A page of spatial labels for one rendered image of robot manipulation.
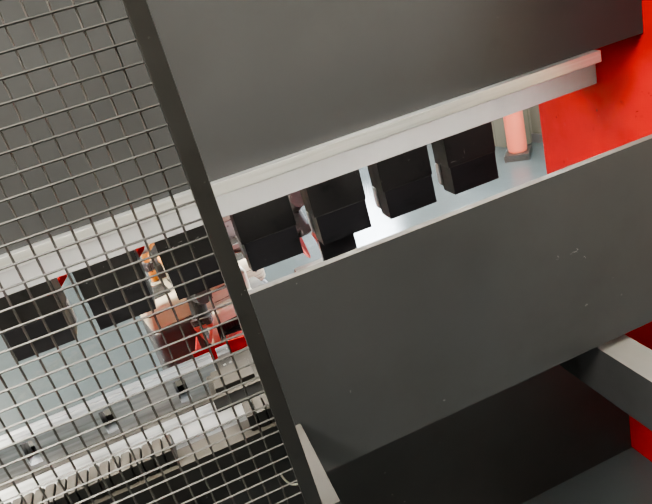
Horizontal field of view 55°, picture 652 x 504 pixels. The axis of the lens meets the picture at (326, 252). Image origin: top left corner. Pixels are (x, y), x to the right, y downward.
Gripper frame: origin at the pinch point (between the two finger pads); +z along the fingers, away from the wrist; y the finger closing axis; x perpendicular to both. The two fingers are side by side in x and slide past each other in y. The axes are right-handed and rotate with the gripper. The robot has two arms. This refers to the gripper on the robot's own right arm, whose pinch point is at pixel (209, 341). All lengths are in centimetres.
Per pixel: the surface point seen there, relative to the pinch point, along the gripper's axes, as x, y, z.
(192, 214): 13, 56, -45
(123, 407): -19, 50, -2
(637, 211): 106, 86, -20
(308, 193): 42, 51, -42
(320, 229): 43, 49, -32
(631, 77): 133, 53, -47
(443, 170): 82, 40, -37
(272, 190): 34, 53, -45
